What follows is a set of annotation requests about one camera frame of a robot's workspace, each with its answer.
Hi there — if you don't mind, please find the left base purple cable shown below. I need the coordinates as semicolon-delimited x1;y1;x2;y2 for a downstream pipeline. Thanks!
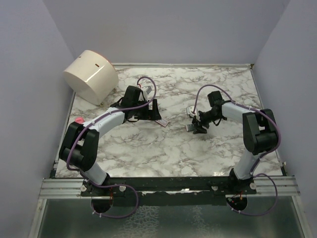
91;184;140;219

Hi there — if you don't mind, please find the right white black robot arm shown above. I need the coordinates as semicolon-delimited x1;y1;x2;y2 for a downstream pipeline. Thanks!
186;91;280;194

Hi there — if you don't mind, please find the pink capped bottle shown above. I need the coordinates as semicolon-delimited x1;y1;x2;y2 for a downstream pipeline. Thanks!
75;117;85;123

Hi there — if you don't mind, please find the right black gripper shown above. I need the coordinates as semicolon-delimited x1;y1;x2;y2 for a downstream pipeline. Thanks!
192;110;222;133

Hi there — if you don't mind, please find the red white staple box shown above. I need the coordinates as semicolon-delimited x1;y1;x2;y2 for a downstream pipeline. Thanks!
155;119;169;127

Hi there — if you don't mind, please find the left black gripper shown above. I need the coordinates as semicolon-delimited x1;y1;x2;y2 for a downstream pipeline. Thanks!
132;99;161;120

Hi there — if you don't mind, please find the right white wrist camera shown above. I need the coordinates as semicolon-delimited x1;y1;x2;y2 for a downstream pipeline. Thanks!
186;106;200;121

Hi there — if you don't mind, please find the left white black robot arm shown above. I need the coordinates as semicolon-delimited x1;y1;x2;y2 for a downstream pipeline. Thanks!
58;86;161;196

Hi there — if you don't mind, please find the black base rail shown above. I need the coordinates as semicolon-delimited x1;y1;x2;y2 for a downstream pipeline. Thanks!
81;176;256;207

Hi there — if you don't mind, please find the staple box with staples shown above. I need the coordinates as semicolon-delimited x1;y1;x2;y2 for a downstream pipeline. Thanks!
185;124;195;132

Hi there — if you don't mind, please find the cream round bread box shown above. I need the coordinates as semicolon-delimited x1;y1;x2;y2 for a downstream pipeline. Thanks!
62;50;119;105

